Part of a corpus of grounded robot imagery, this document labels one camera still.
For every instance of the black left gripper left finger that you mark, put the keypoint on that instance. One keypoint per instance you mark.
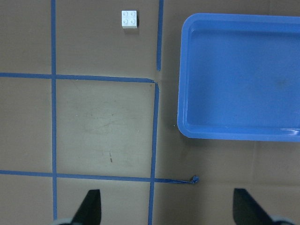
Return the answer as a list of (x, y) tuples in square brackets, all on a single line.
[(89, 212)]

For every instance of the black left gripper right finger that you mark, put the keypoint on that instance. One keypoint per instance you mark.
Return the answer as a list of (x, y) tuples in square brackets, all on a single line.
[(246, 210)]

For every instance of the white square building block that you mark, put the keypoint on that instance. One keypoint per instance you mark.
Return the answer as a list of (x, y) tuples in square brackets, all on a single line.
[(129, 19)]

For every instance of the blue plastic tray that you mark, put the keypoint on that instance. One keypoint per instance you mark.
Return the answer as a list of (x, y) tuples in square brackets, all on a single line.
[(240, 77)]

